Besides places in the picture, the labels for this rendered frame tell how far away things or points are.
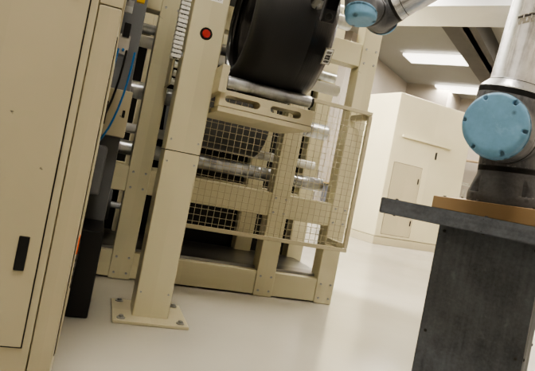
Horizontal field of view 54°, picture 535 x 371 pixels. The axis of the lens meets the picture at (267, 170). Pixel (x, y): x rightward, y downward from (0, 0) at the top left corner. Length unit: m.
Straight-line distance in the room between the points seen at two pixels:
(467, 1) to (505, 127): 4.19
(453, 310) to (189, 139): 1.06
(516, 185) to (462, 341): 0.42
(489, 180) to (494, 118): 0.24
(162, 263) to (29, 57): 0.98
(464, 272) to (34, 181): 1.05
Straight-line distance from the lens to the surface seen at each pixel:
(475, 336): 1.48
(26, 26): 1.27
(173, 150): 1.94
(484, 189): 1.50
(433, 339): 1.50
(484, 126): 1.33
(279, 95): 1.96
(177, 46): 1.98
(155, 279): 1.99
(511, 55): 1.38
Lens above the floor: 0.60
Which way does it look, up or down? 1 degrees up
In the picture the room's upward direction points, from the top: 11 degrees clockwise
